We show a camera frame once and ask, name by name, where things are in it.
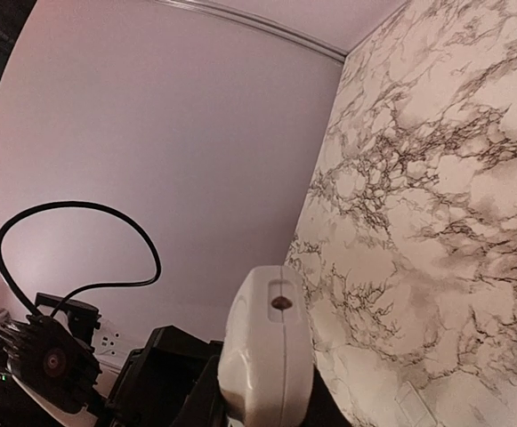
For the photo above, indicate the white remote control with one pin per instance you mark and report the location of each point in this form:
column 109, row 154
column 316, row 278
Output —
column 266, row 367

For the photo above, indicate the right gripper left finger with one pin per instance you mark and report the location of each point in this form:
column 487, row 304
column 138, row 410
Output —
column 205, row 405

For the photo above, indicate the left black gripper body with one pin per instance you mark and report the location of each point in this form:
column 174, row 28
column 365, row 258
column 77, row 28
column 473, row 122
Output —
column 156, row 380

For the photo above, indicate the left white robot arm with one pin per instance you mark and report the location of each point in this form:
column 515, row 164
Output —
column 20, row 406

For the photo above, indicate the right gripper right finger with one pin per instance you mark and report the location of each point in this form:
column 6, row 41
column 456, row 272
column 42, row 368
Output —
column 322, row 410

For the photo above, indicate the left aluminium corner post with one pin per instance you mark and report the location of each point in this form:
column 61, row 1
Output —
column 261, row 24

